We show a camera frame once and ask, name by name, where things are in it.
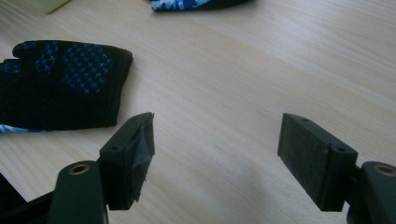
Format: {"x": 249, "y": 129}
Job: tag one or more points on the blue camouflage glove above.
{"x": 190, "y": 4}

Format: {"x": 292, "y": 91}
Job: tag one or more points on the pale green object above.
{"x": 49, "y": 5}

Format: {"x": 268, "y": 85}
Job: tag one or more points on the black glove with blue dots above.
{"x": 59, "y": 84}

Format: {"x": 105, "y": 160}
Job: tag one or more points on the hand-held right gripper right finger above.
{"x": 314, "y": 158}

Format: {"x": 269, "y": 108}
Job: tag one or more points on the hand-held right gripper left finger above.
{"x": 124, "y": 168}

